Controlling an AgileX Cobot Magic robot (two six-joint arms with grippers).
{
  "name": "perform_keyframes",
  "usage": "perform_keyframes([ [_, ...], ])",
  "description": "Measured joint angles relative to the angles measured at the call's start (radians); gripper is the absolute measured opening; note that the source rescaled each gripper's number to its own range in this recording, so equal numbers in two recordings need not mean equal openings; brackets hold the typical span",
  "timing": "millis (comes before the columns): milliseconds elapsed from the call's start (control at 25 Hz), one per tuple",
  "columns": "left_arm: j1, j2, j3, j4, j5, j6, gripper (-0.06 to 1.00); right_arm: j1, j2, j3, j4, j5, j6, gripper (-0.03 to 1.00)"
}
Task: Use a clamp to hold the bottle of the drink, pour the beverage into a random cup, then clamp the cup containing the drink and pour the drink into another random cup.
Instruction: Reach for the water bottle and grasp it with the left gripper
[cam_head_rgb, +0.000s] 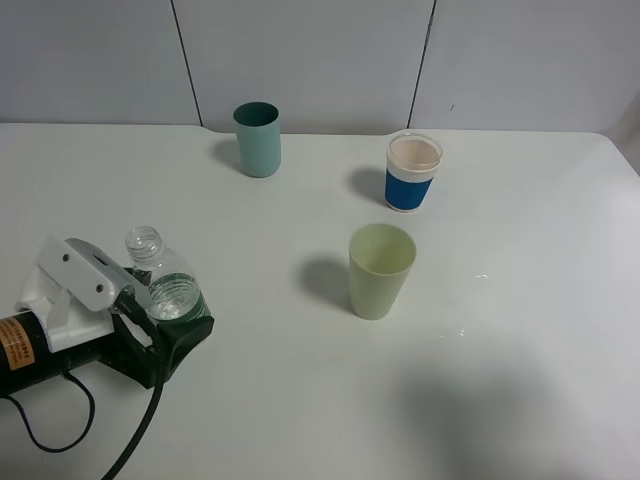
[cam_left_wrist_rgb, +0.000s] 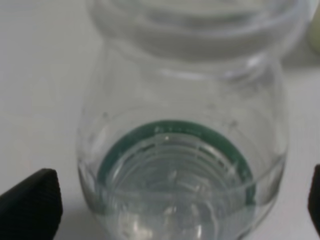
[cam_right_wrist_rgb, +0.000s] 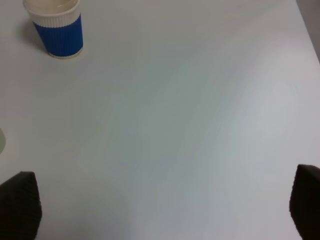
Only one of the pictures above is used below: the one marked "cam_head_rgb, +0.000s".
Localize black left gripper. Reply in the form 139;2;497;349
99;314;214;389

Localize clear water bottle green label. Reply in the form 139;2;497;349
125;226;210;323

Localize light green plastic cup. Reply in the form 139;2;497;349
349;223;417;320

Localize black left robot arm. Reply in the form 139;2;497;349
1;311;214;394

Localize teal plastic cup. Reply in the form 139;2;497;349
233;102;281;178

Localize blue sleeve paper cup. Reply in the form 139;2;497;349
384;132;443;212

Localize black braided camera cable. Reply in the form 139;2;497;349
0;292;169;480

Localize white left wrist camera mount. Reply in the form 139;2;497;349
16;235;151;353

